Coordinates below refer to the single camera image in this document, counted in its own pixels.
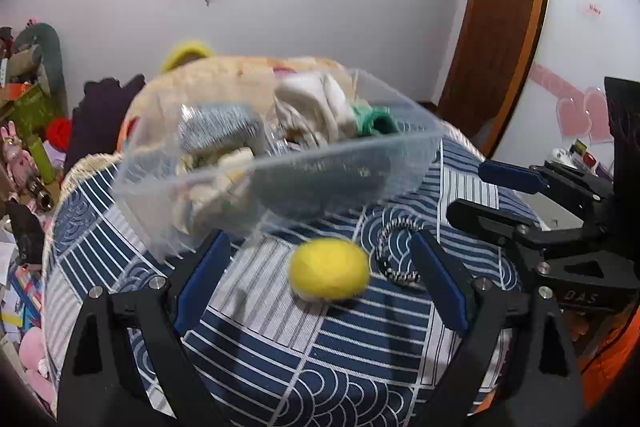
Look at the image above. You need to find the green cylinder bottle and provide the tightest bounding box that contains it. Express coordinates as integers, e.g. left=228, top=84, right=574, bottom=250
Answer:
left=26, top=134, right=55, bottom=184

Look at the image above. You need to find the brown wooden door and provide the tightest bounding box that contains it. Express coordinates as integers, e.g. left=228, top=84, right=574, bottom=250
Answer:
left=438, top=0, right=548, bottom=156

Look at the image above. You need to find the pink plush toy on floor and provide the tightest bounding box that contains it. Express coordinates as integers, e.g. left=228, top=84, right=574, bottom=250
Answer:
left=18, top=326, right=55, bottom=407

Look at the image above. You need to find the black white spiral hair tie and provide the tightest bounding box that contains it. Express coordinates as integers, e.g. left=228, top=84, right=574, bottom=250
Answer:
left=375, top=219, right=424, bottom=286

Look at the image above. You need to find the grey knitted cloth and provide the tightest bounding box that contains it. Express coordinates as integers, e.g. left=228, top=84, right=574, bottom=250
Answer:
left=177, top=103, right=267, bottom=156

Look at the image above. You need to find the red plush item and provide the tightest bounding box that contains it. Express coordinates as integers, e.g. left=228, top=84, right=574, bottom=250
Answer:
left=46, top=117, right=72, bottom=153

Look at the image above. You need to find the clear plastic storage box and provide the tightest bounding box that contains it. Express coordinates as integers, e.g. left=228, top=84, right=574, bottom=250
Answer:
left=113, top=67, right=444, bottom=258

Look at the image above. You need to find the blue white patterned tablecloth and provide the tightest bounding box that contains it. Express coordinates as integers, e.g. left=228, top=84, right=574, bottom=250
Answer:
left=42, top=138, right=534, bottom=426

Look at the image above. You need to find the beige plush pillow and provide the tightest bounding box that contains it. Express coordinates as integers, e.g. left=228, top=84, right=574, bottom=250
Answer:
left=117, top=55, right=356, bottom=152

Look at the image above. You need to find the yellow soft ball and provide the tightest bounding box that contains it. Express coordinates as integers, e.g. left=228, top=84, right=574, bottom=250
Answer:
left=288, top=237, right=370, bottom=301

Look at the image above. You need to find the pink rabbit plush toy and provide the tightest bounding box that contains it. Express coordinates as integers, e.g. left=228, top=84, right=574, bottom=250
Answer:
left=1, top=120, right=39, bottom=192

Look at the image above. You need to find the green cardboard box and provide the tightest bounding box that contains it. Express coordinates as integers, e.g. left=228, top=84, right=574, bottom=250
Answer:
left=1, top=84, right=63, bottom=133

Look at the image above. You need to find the green knitted glove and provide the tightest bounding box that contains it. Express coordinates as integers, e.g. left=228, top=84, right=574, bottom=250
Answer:
left=352, top=105, right=400, bottom=138

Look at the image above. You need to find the grey green plush toy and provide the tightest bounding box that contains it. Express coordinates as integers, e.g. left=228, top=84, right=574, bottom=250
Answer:
left=12, top=23, right=65, bottom=95

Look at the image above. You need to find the dark purple garment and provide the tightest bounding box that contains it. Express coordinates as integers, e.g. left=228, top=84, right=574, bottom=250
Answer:
left=63, top=75, right=145, bottom=174

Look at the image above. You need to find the yellow floral white cloth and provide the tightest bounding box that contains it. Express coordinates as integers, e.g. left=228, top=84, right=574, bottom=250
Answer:
left=172, top=146, right=254, bottom=234

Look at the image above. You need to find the white sock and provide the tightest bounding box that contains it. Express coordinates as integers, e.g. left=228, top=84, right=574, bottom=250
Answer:
left=273, top=72, right=358, bottom=148

